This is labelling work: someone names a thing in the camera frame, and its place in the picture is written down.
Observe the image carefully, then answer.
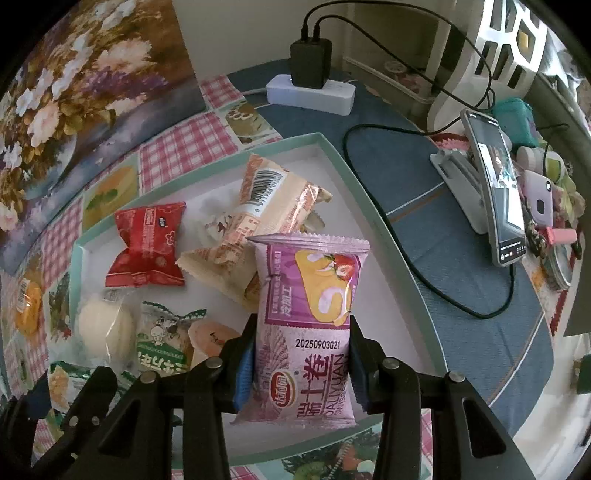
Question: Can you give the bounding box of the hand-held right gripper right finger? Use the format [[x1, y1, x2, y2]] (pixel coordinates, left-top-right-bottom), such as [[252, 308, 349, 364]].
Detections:
[[348, 314, 536, 480]]

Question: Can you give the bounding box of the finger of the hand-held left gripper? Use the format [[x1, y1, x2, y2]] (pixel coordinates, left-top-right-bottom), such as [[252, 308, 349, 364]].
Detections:
[[30, 367, 120, 480]]

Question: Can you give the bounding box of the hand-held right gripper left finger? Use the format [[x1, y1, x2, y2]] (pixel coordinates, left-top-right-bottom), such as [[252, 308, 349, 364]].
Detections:
[[95, 314, 258, 480]]

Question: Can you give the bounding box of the pink snack packet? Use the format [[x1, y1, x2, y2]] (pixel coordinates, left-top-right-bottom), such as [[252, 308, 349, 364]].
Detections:
[[230, 233, 371, 428]]

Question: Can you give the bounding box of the teal-edged white tray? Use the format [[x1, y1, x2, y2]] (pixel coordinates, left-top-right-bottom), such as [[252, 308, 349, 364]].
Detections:
[[68, 132, 437, 467]]

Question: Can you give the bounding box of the green leafy snack packet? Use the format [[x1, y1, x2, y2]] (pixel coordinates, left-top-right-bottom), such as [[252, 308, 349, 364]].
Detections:
[[48, 361, 139, 416]]

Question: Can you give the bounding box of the peach snack packet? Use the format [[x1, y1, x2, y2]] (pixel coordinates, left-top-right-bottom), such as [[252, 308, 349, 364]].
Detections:
[[188, 320, 243, 370]]

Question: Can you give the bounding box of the clear packet with white bun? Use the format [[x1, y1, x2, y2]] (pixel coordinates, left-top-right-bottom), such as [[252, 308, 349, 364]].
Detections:
[[76, 291, 137, 365]]

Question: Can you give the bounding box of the green and white snack packet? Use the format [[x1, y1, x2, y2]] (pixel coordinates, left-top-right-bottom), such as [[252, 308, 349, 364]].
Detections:
[[134, 301, 208, 377]]

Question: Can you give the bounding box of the beige barcode snack packet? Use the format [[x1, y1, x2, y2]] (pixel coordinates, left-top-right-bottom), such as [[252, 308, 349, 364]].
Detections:
[[177, 154, 334, 311]]

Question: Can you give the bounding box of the red snack packet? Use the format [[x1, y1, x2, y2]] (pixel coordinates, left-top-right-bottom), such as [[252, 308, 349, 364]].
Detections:
[[105, 202, 188, 288]]

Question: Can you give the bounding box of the blue cloth mat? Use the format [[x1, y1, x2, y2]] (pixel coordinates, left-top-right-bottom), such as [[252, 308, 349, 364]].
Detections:
[[228, 58, 555, 437]]

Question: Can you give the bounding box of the white phone stand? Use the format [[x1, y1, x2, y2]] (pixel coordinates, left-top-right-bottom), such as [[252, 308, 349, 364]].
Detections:
[[429, 148, 490, 234]]

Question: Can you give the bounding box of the smartphone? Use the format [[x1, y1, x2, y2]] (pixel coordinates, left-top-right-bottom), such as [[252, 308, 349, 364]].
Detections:
[[460, 108, 528, 268]]

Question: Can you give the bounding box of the round tin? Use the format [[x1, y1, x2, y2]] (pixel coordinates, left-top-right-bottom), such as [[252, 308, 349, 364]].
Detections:
[[542, 244, 575, 291]]

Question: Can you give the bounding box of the pink clip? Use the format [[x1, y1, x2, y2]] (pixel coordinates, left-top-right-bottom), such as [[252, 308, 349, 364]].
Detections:
[[547, 227, 578, 246]]

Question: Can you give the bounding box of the purple power bank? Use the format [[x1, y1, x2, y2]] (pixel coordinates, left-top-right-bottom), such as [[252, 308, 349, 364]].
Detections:
[[524, 171, 555, 228]]

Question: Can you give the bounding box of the white jar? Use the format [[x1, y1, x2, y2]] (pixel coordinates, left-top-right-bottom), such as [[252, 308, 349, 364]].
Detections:
[[516, 147, 546, 171]]

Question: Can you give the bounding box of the white lattice rack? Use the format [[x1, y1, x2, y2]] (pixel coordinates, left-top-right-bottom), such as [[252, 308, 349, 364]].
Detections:
[[425, 0, 550, 134]]

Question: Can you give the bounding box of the white power strip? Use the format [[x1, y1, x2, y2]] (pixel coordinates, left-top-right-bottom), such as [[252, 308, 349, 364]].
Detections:
[[265, 75, 357, 115]]

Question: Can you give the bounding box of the teal case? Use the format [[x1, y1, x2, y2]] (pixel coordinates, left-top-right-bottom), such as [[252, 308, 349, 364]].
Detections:
[[492, 98, 532, 148]]

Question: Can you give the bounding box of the black charger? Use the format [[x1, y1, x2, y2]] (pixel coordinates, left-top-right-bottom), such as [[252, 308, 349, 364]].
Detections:
[[290, 38, 333, 90]]

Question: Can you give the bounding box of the black charger cable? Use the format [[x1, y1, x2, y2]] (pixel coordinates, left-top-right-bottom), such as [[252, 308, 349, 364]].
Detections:
[[314, 15, 516, 319], [302, 1, 497, 109]]

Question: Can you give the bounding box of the floral wall poster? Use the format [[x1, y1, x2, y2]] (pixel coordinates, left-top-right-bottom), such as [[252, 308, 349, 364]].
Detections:
[[0, 0, 207, 278]]

